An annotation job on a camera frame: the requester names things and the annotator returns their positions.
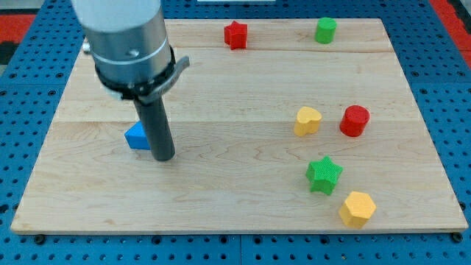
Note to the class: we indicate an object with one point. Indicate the wooden board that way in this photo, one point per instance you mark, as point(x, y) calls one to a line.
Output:
point(238, 166)

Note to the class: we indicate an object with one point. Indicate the yellow heart block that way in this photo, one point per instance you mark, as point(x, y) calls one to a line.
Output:
point(307, 121)

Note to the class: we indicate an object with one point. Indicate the red cylinder block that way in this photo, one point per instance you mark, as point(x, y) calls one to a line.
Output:
point(354, 120)

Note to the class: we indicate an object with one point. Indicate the yellow hexagon block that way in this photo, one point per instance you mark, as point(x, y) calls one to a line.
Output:
point(357, 209)

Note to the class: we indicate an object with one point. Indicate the green cylinder block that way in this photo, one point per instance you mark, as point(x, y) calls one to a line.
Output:
point(325, 30)

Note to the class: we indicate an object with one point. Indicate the green star block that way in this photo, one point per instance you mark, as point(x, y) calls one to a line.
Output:
point(323, 175)

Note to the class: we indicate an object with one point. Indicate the red star block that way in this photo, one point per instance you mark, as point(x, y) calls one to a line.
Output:
point(235, 35)

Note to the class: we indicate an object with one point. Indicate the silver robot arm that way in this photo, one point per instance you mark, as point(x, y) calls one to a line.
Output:
point(134, 60)

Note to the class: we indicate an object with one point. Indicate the blue triangle block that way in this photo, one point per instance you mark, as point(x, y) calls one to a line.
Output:
point(136, 137)

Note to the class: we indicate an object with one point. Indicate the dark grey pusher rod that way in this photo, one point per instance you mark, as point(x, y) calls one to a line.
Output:
point(156, 127)

